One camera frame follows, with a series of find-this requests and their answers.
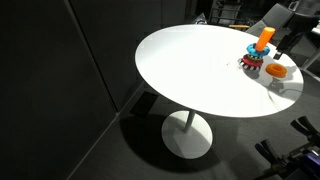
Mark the grey office chair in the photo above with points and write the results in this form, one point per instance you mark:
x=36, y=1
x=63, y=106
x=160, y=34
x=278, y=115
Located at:
x=276, y=17

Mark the round white table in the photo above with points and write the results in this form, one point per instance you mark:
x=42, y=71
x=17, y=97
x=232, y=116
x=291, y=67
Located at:
x=199, y=67

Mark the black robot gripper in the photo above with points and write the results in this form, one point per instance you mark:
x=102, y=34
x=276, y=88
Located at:
x=298, y=25

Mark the orange stacking stand post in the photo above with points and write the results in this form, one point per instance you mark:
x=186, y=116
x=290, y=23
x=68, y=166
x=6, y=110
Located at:
x=264, y=38

